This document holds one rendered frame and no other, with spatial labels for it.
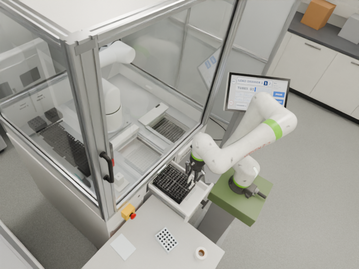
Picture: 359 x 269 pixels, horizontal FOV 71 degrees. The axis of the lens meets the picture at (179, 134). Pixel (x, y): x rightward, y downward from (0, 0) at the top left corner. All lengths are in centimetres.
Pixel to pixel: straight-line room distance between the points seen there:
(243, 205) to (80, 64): 135
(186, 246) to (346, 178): 247
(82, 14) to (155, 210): 124
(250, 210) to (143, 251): 70
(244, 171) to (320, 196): 179
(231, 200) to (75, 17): 136
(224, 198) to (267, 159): 160
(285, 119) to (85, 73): 98
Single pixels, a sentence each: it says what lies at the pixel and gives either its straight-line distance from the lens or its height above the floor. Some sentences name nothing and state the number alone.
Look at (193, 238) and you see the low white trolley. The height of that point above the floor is 76.
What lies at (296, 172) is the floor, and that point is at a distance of 330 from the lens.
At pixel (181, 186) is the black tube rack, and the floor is 90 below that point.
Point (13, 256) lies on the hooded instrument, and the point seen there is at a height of 168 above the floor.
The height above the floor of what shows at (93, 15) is 197.
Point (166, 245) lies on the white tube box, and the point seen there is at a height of 79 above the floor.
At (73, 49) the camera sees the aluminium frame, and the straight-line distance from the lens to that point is 67.
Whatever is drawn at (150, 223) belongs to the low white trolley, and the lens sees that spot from 167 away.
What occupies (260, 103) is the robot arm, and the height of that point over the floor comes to 148.
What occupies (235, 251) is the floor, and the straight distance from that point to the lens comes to 256.
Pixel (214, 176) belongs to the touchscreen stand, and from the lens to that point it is 279.
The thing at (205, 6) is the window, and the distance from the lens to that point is 113.
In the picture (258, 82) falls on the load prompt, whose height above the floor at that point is 116.
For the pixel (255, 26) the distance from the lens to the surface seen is 271.
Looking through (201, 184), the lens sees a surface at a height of 87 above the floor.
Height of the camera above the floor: 232
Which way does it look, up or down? 49 degrees down
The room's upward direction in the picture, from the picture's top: 12 degrees clockwise
